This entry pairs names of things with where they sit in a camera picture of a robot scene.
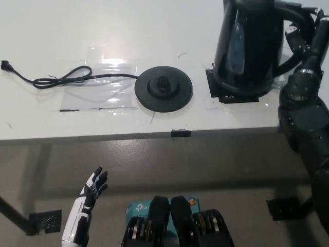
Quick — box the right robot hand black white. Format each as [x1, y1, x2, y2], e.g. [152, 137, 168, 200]
[284, 6, 329, 76]

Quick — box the small black tape strip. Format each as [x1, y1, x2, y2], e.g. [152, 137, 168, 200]
[170, 128, 192, 137]

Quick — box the black floor tape patch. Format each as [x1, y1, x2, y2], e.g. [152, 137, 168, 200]
[25, 209, 63, 236]
[265, 196, 301, 222]

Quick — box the black round kettle base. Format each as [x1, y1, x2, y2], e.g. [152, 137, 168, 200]
[134, 65, 194, 113]

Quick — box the black electric kettle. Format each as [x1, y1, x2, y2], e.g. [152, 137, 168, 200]
[212, 0, 314, 97]

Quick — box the clear plastic tape sheet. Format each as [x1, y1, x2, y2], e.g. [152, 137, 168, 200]
[59, 45, 141, 113]

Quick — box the teal tp-link box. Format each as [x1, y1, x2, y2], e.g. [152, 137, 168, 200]
[125, 196, 200, 232]

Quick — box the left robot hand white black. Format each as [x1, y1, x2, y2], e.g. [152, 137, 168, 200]
[61, 166, 109, 244]

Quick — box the black power cord with plug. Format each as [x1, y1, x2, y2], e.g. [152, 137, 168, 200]
[1, 60, 140, 90]

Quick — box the black tape square marker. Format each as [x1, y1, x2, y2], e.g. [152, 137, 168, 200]
[205, 62, 260, 105]

